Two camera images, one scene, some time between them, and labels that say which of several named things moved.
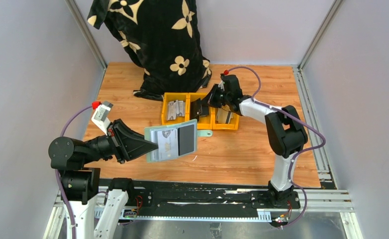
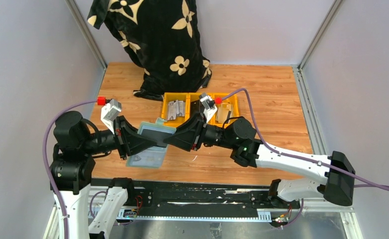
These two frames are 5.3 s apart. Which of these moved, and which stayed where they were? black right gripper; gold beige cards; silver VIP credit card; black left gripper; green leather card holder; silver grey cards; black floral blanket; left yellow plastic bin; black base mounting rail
Moved: silver VIP credit card; green leather card holder; black right gripper
Stayed: gold beige cards; black base mounting rail; black left gripper; silver grey cards; left yellow plastic bin; black floral blanket
